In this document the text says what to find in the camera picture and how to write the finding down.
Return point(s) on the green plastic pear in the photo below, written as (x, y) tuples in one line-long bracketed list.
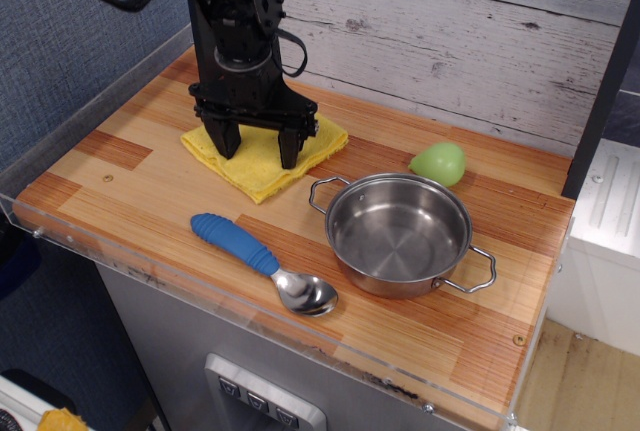
[(442, 162)]

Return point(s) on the white aluminium box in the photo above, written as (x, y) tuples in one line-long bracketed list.
[(595, 290)]

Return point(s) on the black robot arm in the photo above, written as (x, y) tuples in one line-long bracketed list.
[(246, 30)]

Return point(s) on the yellow cloth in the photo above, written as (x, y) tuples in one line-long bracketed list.
[(255, 168)]

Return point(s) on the black right frame post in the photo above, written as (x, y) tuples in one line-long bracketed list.
[(612, 80)]

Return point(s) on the stainless steel pot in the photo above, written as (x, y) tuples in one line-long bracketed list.
[(398, 235)]

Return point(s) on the silver button control panel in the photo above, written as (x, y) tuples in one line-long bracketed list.
[(250, 402)]

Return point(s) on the clear acrylic table guard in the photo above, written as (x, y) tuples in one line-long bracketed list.
[(117, 186)]

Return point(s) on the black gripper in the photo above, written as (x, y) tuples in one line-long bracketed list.
[(256, 95)]

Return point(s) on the blue handled metal spoon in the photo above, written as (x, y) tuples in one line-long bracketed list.
[(300, 293)]

